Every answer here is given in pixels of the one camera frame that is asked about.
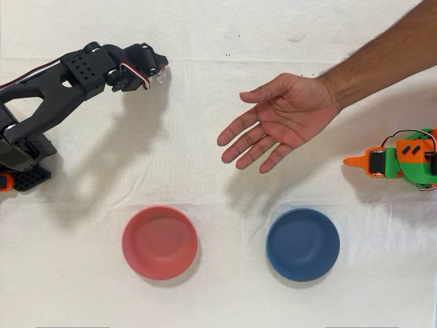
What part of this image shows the red candy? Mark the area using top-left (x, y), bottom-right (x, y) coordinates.
top-left (155, 66), bottom-right (171, 85)

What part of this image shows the person's bare forearm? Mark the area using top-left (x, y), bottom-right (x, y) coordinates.
top-left (313, 0), bottom-right (437, 112)

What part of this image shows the person's bare hand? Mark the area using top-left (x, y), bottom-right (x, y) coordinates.
top-left (216, 72), bottom-right (343, 175)

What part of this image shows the blue bowl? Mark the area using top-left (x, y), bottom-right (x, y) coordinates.
top-left (265, 207), bottom-right (341, 283)

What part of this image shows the white table cloth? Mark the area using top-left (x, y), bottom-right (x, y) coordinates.
top-left (0, 0), bottom-right (437, 328)

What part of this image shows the red bowl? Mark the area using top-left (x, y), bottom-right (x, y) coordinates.
top-left (121, 204), bottom-right (199, 281)

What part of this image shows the red white gripper servo cable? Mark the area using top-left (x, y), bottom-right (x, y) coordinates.
top-left (119, 60), bottom-right (152, 92)

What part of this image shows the thin cable on orange arm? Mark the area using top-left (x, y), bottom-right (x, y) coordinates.
top-left (380, 128), bottom-right (437, 153)

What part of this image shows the red white arm cable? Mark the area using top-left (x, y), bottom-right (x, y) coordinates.
top-left (0, 57), bottom-right (64, 88)

